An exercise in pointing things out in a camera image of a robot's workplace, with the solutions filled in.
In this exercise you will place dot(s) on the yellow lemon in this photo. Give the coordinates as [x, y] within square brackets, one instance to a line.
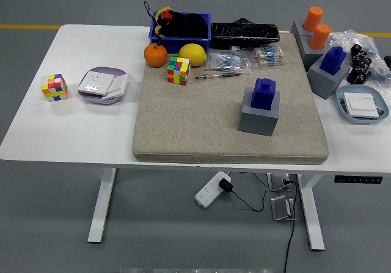
[193, 54]

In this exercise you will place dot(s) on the blue square seal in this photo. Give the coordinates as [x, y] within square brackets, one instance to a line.
[264, 96]
[333, 60]

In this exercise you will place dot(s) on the metal bracket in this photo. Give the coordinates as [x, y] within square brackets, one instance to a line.
[276, 183]
[281, 207]

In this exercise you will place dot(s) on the colourful puzzle cube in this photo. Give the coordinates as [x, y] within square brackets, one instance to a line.
[55, 87]
[178, 71]

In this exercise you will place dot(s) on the white power strip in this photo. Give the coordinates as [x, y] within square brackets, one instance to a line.
[207, 193]

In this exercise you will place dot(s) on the clear plastic bags pile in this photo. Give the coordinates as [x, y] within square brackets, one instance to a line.
[348, 39]

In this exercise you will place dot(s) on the black fabric pouch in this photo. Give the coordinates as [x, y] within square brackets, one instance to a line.
[189, 25]

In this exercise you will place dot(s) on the blue plastic bin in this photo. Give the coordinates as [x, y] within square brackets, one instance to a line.
[183, 43]

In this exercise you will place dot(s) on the small resistor bag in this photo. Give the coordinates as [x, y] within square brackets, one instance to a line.
[268, 56]

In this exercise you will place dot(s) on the black dice cluster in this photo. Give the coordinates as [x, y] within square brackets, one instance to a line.
[360, 66]

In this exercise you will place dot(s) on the large resistor bag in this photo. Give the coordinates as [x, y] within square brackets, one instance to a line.
[227, 60]

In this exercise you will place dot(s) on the grey-brown fabric mat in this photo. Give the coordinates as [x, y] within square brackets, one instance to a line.
[198, 120]

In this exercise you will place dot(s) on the purple plate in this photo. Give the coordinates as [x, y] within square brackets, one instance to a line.
[107, 70]

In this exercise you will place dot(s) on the orange cylinder seal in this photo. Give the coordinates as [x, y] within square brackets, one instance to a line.
[313, 18]
[320, 36]

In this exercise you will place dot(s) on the grey cube seal holder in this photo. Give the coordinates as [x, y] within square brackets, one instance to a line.
[327, 83]
[256, 121]
[310, 56]
[297, 31]

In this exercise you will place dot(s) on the black wrapped long case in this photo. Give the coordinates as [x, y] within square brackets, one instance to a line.
[244, 34]

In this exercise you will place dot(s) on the clear black pen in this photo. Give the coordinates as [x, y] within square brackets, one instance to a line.
[218, 75]

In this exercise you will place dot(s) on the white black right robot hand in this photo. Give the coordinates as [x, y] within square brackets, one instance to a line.
[388, 63]

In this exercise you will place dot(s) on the orange tangerine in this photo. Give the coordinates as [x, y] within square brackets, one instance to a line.
[155, 56]

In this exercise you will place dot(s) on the yellow red toy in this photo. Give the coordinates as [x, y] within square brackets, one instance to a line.
[159, 16]

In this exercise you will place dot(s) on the white wall switch panel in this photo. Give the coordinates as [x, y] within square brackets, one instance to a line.
[362, 105]

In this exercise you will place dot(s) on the light blue tray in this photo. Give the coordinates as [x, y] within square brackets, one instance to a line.
[382, 100]

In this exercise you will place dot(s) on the black table control panel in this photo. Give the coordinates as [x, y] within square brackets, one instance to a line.
[357, 179]

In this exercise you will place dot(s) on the black plug adapter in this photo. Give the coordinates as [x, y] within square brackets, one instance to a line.
[225, 185]

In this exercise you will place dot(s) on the white table leg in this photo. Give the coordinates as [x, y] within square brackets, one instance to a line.
[311, 212]
[102, 206]

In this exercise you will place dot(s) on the white wall socket panel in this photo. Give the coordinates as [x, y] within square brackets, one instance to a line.
[94, 82]

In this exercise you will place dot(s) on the white switch panel frame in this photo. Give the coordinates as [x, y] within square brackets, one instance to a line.
[117, 85]

